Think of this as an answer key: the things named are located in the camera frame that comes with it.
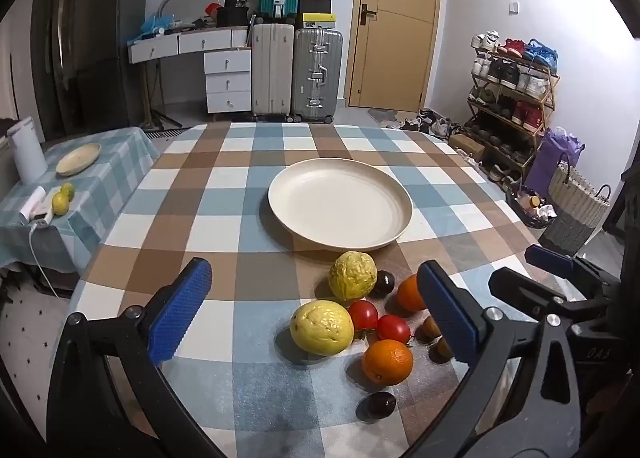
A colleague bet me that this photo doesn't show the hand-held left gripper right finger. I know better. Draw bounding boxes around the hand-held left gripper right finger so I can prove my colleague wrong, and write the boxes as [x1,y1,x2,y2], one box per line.
[400,260,582,458]

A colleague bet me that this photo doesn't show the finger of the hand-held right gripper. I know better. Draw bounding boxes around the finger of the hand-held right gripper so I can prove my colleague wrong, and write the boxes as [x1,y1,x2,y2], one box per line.
[489,267,608,323]
[525,244,622,299]

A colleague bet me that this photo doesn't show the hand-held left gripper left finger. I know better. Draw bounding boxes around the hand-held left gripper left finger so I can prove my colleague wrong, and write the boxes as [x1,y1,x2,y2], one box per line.
[46,258,227,458]

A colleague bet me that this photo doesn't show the small brown fruit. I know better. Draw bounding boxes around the small brown fruit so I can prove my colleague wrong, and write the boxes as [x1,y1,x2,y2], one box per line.
[420,315,443,343]

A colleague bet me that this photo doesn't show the orange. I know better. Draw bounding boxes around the orange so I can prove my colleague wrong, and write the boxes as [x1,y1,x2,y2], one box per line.
[362,339,414,386]
[397,274,427,313]

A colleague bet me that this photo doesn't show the red tomato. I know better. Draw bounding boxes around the red tomato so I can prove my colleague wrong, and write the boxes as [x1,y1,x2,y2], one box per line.
[377,314,412,345]
[348,300,379,331]

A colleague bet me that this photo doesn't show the dark purple plum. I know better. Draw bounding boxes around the dark purple plum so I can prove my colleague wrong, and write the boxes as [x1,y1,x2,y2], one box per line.
[370,270,397,297]
[356,391,397,423]

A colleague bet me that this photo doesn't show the bumpy yellow-green citrus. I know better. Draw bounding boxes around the bumpy yellow-green citrus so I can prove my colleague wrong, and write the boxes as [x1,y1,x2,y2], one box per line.
[328,251,378,301]

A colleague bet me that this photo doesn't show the smooth yellow lemon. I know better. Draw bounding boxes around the smooth yellow lemon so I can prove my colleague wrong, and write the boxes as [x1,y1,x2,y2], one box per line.
[290,300,355,357]

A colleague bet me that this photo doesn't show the large cream plate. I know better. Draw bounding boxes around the large cream plate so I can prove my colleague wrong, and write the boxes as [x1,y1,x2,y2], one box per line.
[268,158,414,253]

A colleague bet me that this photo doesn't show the dark basket with small items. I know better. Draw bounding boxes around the dark basket with small items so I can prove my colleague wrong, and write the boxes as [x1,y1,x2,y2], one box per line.
[506,185,557,229]

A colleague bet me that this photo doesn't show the woven white and grey basket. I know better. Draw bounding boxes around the woven white and grey basket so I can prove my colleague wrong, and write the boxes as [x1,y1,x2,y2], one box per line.
[539,160,612,256]

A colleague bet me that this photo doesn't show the purple gift bag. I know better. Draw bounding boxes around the purple gift bag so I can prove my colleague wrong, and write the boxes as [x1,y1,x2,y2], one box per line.
[525,127,585,193]

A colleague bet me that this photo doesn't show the brown and blue checked tablecloth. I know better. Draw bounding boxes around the brown and blue checked tablecloth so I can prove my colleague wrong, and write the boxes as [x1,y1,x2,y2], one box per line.
[70,122,581,458]

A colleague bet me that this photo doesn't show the brown cardboard box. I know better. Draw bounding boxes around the brown cardboard box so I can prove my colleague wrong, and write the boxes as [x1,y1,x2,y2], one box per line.
[448,133,486,161]

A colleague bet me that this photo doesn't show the metal shoe rack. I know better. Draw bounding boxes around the metal shoe rack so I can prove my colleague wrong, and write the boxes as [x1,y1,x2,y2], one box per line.
[465,45,558,179]

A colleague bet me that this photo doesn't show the pale blue checked tablecloth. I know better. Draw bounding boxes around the pale blue checked tablecloth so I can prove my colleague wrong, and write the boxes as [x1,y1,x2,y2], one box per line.
[0,127,161,273]

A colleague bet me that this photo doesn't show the white handheld device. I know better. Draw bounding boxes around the white handheld device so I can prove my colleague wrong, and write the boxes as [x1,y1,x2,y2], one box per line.
[19,185,55,229]

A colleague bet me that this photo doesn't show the pile of shoes on floor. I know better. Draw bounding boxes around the pile of shoes on floor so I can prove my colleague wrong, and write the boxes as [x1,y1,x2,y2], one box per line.
[385,108,463,139]

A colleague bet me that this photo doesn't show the small cream plate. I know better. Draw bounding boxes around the small cream plate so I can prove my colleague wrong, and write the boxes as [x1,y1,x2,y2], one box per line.
[55,143,102,177]

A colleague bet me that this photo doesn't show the blue shoes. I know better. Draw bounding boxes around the blue shoes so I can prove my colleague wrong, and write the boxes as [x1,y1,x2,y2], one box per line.
[525,39,559,71]

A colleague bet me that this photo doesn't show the white kettle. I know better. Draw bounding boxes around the white kettle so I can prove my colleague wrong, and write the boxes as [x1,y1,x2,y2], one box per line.
[6,117,49,185]

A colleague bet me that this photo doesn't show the white shoes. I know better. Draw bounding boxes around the white shoes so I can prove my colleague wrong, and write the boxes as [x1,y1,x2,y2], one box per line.
[471,30,501,51]

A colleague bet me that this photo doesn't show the white desk with drawers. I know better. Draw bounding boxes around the white desk with drawers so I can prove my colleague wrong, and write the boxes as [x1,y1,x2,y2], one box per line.
[127,28,253,115]

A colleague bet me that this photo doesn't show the beige suitcase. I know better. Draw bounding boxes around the beige suitcase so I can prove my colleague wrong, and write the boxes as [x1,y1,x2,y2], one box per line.
[250,22,295,121]

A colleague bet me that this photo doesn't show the silver suitcase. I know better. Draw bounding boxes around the silver suitcase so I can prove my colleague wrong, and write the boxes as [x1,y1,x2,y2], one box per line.
[291,28,344,125]

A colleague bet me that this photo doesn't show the grey refrigerator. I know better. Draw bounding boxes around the grey refrigerator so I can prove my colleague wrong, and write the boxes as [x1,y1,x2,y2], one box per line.
[75,0,148,129]

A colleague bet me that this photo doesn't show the wooden door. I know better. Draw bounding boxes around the wooden door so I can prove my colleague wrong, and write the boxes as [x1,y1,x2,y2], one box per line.
[348,0,443,112]

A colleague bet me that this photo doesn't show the blue plastic bag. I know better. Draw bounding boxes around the blue plastic bag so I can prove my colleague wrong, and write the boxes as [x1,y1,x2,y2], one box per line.
[140,12,176,36]

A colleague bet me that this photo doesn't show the dark glossy cabinet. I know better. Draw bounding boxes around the dark glossy cabinet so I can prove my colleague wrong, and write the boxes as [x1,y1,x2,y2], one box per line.
[30,0,83,139]

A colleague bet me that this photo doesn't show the black bag on desk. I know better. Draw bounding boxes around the black bag on desk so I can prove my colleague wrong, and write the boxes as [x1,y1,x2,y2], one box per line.
[216,6,251,29]

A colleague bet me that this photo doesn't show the white cable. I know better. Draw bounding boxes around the white cable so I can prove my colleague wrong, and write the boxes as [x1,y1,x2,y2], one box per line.
[29,223,76,299]

